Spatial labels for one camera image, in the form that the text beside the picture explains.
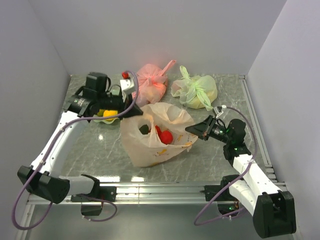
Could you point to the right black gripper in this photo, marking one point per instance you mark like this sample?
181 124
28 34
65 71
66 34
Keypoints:
199 129

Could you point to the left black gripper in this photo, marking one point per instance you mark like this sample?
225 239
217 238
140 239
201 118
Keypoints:
128 101

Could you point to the dark green fake avocado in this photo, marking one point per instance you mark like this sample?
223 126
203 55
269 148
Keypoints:
145 129

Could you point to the orange plastic bag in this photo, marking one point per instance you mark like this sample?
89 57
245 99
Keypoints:
148 150

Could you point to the red fake fruit top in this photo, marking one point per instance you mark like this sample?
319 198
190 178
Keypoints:
166 137

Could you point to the red fake fruit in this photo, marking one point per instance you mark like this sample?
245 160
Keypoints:
166 137
158 130

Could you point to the red fake fruit front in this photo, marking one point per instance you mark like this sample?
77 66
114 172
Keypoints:
158 130

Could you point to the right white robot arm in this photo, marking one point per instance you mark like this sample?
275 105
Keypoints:
272 209

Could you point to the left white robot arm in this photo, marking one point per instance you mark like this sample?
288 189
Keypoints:
43 177

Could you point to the yellow fake lemon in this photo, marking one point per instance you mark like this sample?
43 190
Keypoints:
109 113

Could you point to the pink tied plastic bag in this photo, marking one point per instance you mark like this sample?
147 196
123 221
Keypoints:
153 82

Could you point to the green tied plastic bag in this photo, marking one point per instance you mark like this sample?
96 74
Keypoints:
195 92

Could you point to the light green plate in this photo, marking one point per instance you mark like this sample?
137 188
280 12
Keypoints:
100 117

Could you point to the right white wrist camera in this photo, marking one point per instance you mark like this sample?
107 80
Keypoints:
218 111

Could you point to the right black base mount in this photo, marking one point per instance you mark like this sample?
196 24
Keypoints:
225 202

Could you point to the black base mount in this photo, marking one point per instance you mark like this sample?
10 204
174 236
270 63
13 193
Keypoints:
92 204
225 202

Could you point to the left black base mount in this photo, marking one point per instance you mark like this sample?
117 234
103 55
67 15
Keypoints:
92 204

